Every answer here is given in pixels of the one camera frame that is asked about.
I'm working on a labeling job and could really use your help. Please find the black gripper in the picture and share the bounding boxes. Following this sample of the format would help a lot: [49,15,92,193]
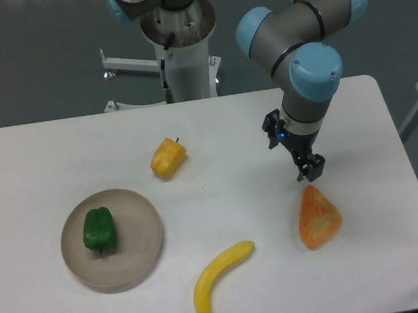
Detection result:
[275,125,325,182]

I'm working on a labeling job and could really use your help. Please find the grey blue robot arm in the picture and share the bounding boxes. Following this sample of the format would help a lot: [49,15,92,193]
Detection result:
[105,0,368,181]

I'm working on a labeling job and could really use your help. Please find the yellow bell pepper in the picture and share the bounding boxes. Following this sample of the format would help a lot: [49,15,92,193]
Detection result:
[150,138,187,179]

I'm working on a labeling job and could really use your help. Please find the beige round plate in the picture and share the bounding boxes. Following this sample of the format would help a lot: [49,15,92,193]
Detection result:
[61,189,163,293]

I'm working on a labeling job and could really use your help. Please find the green bell pepper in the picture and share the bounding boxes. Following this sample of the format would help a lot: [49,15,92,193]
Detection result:
[82,206,117,255]

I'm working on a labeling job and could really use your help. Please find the orange carrot piece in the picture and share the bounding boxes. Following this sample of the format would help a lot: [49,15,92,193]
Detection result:
[298,185,343,250]

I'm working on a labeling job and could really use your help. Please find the black connector on wrist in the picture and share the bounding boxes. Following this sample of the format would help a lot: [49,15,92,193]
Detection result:
[262,109,287,150]

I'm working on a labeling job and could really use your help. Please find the yellow banana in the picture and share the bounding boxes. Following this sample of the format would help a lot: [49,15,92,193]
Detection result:
[193,240,255,313]

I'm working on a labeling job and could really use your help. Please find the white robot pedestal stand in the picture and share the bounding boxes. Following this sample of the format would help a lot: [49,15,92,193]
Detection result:
[101,0,221,104]

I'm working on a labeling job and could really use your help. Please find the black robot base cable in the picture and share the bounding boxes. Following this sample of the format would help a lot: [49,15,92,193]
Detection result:
[158,31,182,105]

